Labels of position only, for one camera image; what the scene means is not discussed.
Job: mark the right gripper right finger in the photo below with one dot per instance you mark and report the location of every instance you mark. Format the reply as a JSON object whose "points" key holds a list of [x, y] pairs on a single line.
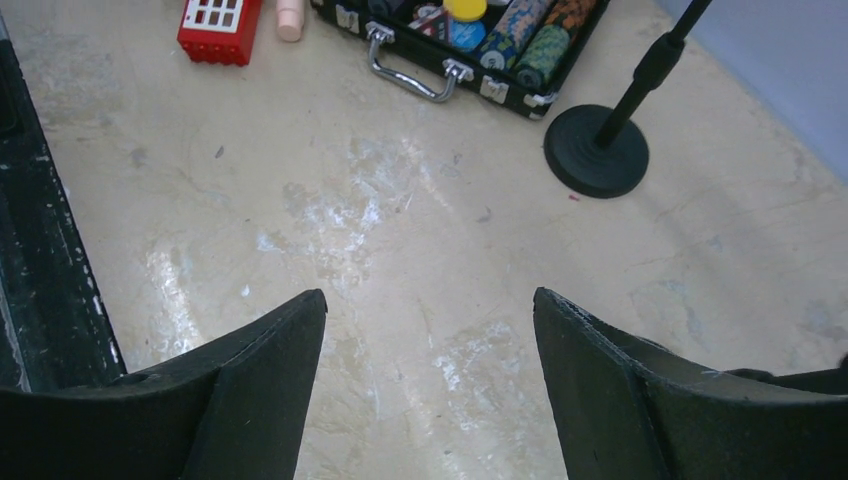
{"points": [[626, 407]]}

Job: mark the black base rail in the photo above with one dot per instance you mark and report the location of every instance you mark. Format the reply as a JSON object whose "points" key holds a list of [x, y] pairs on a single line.
{"points": [[55, 332]]}

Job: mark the blue poker chip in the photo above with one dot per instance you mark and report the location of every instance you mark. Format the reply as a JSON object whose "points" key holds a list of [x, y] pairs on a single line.
{"points": [[466, 36]]}

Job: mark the red toy block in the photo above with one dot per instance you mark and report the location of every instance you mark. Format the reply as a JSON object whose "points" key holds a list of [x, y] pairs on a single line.
{"points": [[219, 31]]}

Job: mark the yellow poker chip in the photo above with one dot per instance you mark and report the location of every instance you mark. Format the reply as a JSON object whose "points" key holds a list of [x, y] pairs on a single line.
{"points": [[466, 10]]}

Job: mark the pink plastic cylinder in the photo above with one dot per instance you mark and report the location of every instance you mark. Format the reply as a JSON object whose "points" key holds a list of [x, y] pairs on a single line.
{"points": [[290, 18]]}

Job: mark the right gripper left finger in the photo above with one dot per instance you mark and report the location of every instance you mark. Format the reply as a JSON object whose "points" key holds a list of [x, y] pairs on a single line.
{"points": [[233, 408]]}

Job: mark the black poker chip case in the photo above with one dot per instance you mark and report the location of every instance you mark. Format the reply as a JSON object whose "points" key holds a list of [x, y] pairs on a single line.
{"points": [[516, 55]]}

